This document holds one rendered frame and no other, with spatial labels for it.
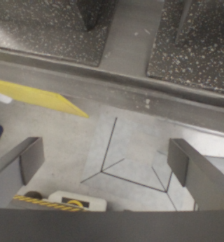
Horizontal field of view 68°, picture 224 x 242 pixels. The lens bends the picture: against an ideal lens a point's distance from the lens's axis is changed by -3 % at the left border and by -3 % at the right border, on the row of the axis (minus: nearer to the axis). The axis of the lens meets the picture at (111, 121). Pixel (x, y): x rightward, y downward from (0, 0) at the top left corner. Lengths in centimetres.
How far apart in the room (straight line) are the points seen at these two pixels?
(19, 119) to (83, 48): 89
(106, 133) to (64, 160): 28
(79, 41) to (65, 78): 29
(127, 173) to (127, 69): 69
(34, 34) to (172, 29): 22
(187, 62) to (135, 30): 10
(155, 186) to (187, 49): 73
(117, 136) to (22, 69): 53
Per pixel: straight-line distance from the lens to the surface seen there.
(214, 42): 31
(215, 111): 55
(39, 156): 17
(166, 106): 51
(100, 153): 91
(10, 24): 38
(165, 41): 29
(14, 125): 115
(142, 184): 91
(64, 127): 99
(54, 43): 32
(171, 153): 17
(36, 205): 71
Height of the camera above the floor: 91
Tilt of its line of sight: 79 degrees down
